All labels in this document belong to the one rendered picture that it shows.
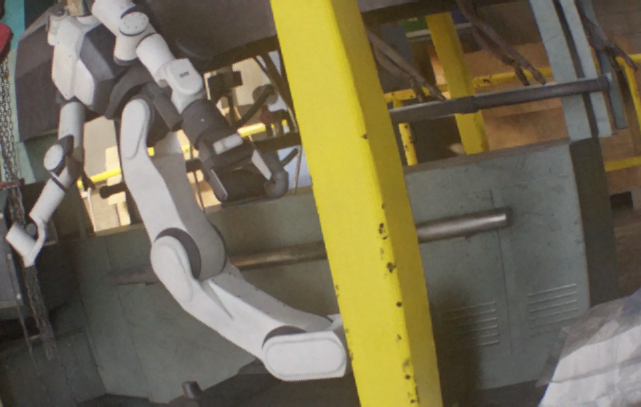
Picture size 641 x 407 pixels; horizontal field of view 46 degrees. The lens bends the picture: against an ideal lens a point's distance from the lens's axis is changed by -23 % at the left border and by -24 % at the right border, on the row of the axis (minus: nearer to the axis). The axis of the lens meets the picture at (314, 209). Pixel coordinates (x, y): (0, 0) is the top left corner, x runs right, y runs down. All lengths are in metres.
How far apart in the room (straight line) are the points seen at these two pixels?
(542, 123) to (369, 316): 3.81
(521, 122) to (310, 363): 3.33
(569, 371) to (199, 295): 0.94
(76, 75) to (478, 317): 1.22
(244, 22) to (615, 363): 1.53
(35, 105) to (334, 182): 2.10
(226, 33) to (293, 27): 1.26
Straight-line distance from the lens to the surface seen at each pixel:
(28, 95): 3.31
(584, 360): 1.63
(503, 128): 5.18
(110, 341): 3.12
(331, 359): 1.96
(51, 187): 2.36
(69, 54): 2.26
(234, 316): 2.11
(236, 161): 1.88
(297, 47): 1.32
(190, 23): 2.66
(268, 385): 2.24
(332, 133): 1.30
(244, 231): 2.53
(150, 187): 2.17
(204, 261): 2.13
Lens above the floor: 0.70
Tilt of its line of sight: 3 degrees down
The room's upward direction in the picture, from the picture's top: 13 degrees counter-clockwise
